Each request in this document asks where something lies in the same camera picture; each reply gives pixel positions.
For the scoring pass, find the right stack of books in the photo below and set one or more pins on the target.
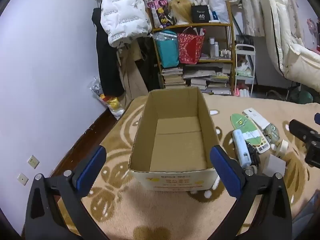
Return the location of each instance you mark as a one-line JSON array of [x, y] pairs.
[[209, 78]]

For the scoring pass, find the black paper bag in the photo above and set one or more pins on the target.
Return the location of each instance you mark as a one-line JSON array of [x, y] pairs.
[[200, 14]]

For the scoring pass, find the left stack of books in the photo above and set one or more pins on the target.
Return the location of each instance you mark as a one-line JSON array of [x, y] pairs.
[[173, 77]]

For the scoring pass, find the stack of books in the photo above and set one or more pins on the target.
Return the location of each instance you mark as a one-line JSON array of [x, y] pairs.
[[173, 77], [209, 78]]

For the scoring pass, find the cardboard box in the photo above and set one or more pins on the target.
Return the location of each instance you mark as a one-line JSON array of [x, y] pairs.
[[173, 141]]

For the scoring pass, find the flat white rectangular device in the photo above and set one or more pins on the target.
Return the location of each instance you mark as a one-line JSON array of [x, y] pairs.
[[257, 118]]

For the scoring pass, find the yellow wooden shelf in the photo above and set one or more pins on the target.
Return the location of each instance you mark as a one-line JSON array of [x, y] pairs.
[[219, 43]]

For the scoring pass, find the wall socket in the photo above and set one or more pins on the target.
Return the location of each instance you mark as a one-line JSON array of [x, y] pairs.
[[23, 179], [33, 162]]

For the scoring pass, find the black hanging coat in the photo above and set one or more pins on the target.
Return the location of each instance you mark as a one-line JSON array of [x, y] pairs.
[[107, 60]]

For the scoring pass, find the red gift bag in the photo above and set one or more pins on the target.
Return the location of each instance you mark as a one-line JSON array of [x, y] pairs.
[[190, 45]]

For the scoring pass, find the teal cartoon earbud case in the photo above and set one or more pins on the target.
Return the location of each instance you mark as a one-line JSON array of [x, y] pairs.
[[271, 133]]

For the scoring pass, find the beige patterned rug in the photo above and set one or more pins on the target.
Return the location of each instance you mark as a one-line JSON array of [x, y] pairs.
[[129, 205]]

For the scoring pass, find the cream small box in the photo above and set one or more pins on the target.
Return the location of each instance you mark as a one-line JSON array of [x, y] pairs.
[[280, 149]]

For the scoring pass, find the beige trench coat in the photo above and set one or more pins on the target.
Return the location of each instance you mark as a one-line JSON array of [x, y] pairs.
[[130, 76]]

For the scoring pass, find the white metal cart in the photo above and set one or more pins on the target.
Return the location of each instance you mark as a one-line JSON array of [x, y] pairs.
[[245, 55]]

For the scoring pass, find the teal bag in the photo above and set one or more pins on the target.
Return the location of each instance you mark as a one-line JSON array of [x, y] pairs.
[[167, 46]]

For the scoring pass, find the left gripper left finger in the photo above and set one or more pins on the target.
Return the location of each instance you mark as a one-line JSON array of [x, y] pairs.
[[43, 218]]

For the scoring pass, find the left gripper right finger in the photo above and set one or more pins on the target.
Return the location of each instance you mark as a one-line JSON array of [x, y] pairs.
[[272, 219]]

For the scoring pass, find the white square box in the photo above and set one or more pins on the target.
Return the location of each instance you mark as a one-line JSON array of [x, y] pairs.
[[274, 165]]

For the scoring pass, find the black keys bunch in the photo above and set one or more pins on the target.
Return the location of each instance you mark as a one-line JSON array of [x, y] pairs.
[[255, 160]]

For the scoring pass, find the plastic bag with toys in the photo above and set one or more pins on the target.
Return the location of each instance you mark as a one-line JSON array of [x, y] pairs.
[[112, 103]]

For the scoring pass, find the blonde wig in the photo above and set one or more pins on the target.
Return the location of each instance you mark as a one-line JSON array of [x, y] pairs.
[[181, 11]]

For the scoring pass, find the lower wall socket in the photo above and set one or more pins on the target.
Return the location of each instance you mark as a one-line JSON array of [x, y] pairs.
[[23, 179]]

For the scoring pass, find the white flashlight with strap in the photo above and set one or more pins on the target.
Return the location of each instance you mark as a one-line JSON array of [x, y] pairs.
[[241, 149]]

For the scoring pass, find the upper wall socket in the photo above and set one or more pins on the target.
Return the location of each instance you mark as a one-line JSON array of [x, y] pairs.
[[33, 162]]

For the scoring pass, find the white puffer jacket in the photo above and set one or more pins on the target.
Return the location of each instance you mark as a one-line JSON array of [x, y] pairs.
[[124, 21]]

